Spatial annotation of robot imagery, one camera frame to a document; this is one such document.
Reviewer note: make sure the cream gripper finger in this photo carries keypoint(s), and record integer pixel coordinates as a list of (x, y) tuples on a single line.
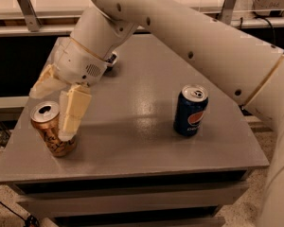
[(47, 83), (73, 106)]

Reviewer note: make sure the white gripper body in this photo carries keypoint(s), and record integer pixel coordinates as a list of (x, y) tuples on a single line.
[(75, 63)]

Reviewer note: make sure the orange soda can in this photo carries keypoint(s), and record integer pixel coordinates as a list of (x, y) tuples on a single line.
[(45, 119)]

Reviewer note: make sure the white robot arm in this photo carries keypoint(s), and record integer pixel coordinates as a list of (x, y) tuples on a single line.
[(244, 67)]

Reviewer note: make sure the blue Pepsi can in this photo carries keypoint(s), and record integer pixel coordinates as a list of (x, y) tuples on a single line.
[(191, 105)]

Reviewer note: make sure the crumpled blue chip bag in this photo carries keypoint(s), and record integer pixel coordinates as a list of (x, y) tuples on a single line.
[(112, 61)]

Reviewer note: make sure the grey drawer cabinet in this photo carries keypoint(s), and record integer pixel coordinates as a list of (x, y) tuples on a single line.
[(130, 167)]

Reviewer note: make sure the left metal rail bracket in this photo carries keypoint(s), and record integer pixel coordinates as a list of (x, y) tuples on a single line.
[(31, 19)]

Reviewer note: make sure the metal rail bracket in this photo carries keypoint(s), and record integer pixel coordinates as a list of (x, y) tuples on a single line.
[(31, 19), (226, 13)]

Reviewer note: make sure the right metal rail bracket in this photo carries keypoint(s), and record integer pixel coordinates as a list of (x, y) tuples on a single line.
[(226, 13)]

